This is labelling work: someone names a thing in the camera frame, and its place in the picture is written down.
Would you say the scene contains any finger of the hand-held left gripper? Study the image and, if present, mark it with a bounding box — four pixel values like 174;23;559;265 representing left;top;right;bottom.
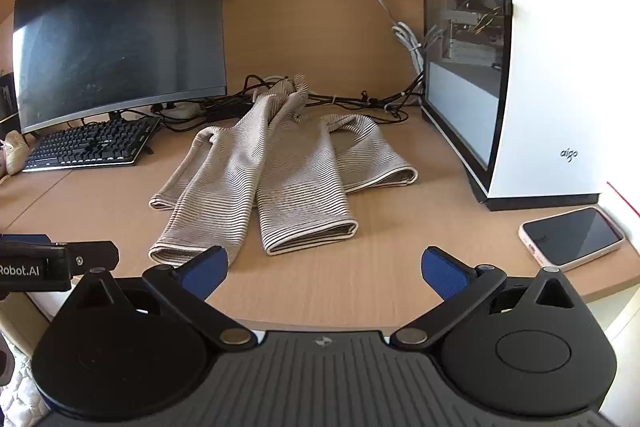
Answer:
0;234;52;249
65;240;121;277

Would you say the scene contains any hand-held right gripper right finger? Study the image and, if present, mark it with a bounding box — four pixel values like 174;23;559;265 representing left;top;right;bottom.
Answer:
390;246;576;351

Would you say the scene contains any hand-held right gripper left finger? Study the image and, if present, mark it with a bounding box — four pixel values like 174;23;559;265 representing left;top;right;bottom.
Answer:
65;246;253;351

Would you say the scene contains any beige striped knit garment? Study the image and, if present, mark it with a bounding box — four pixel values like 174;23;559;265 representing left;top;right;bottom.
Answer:
148;74;419;269

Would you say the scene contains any small beige soft toy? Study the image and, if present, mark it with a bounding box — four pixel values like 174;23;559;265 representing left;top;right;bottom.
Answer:
2;130;39;177

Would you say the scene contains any black computer keyboard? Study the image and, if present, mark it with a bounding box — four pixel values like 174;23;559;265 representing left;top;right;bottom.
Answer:
21;115;162;173

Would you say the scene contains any smartphone with pale case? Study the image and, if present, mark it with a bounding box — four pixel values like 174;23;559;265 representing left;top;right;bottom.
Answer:
518;206;627;272

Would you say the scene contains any white power strip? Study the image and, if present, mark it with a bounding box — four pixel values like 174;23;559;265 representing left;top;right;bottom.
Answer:
164;101;202;118

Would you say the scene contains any black curved computer monitor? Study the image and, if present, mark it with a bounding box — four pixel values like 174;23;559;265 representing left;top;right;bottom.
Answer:
12;0;229;136

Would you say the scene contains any dark picture frame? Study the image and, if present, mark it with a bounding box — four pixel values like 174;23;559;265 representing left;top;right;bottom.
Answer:
0;70;17;118

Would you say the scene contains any bundle of black cables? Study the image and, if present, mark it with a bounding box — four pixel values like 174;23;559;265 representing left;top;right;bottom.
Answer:
150;74;426;134

